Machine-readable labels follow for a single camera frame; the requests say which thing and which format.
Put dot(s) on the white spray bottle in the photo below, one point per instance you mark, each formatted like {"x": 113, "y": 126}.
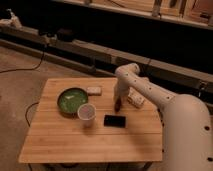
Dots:
{"x": 13, "y": 21}

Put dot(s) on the green bowl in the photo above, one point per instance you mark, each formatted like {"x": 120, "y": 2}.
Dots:
{"x": 71, "y": 99}

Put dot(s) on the white patterned package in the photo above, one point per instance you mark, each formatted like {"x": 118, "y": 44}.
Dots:
{"x": 135, "y": 99}

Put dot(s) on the black smartphone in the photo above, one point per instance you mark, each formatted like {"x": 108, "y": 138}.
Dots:
{"x": 115, "y": 121}

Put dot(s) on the wooden table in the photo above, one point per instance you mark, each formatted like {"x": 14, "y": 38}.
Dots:
{"x": 56, "y": 138}

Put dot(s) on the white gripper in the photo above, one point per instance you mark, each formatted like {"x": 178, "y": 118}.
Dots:
{"x": 120, "y": 92}

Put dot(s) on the red brown pepper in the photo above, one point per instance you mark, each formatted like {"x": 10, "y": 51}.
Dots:
{"x": 117, "y": 107}

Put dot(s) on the black power adapter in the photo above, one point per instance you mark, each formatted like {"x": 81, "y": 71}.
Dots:
{"x": 65, "y": 35}

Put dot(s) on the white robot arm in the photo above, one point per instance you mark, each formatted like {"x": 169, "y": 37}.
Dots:
{"x": 187, "y": 132}

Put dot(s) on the white sponge block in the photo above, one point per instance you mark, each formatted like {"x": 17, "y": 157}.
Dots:
{"x": 96, "y": 91}

